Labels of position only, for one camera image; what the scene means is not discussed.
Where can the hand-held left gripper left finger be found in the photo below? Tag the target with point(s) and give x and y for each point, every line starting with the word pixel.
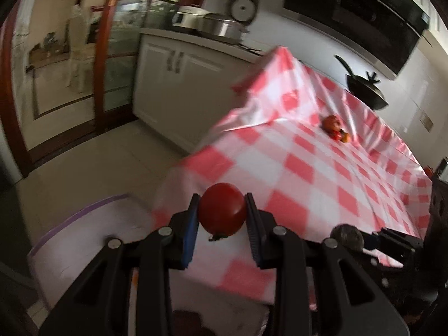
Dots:
pixel 189 227

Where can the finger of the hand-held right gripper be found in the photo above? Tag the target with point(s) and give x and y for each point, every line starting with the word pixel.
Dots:
pixel 395 239

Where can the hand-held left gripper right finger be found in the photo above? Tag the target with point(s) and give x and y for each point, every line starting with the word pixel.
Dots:
pixel 252 231

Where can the small red tomato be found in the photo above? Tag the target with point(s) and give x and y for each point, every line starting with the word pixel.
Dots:
pixel 337 135
pixel 222 208

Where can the dark wrinkled fruit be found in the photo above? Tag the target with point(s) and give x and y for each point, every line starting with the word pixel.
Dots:
pixel 346 236

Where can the red round container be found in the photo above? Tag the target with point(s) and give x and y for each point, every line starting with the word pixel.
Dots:
pixel 429 171

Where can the red white checked tablecloth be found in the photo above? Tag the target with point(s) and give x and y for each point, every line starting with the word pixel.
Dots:
pixel 308 168

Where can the black bottle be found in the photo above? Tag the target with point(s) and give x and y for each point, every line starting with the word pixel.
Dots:
pixel 441 168

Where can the small orange-brown fruit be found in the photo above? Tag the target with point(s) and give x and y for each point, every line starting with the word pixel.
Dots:
pixel 345 138

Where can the large red apple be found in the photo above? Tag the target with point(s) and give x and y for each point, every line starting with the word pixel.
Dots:
pixel 331 123

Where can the white kitchen cabinet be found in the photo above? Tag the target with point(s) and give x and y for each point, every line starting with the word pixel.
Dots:
pixel 175 87

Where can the black frying pan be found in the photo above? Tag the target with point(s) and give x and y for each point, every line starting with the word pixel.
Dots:
pixel 367 94

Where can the pan lid with black knob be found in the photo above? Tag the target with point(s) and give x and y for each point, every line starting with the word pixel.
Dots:
pixel 372 78

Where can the wooden framed glass door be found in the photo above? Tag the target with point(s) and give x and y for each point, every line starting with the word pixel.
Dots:
pixel 101 59

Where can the steel cooking pot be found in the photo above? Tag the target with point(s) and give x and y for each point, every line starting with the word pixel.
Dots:
pixel 217 26

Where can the cream covered chair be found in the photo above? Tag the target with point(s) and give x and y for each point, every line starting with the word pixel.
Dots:
pixel 78 49

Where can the round pot lid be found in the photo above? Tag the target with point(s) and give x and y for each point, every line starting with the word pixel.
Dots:
pixel 244 8

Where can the black range hood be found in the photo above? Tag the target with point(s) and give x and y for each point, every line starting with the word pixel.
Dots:
pixel 350 17

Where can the wall socket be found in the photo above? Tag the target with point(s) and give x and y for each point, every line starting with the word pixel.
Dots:
pixel 426 121

